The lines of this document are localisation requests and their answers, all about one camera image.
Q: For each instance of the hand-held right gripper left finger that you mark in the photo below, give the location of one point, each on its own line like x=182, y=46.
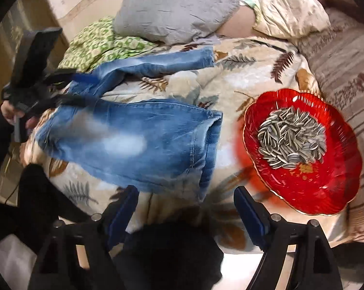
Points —
x=121, y=214

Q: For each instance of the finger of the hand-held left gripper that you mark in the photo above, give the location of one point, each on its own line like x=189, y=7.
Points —
x=76, y=100
x=85, y=79

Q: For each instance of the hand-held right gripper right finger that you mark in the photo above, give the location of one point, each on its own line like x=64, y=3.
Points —
x=250, y=214

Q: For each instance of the blue denim pants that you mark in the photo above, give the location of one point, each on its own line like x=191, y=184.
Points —
x=133, y=139

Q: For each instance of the person's left hand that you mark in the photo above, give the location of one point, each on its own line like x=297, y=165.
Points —
x=8, y=111

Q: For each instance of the green patterned cloth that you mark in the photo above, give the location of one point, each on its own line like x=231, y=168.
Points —
x=94, y=42

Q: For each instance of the person's dark clothing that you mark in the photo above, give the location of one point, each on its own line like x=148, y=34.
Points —
x=167, y=256

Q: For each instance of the cream bed headboard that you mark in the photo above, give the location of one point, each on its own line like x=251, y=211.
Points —
x=79, y=0

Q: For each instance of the red glass plate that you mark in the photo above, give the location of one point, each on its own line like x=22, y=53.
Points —
x=321, y=181

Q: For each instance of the pile of sunflower seeds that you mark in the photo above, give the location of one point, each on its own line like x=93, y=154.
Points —
x=290, y=137

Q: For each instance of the grey pillow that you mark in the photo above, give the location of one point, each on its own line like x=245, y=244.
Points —
x=176, y=9

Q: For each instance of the leaf print fleece blanket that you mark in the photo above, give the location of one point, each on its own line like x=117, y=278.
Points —
x=200, y=81

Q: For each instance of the white cloth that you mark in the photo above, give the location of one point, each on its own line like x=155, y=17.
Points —
x=9, y=259

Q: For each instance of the tan pillow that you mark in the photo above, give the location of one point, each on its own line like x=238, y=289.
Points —
x=238, y=22

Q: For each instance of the cream crumpled blanket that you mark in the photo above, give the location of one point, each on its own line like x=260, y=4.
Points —
x=290, y=12

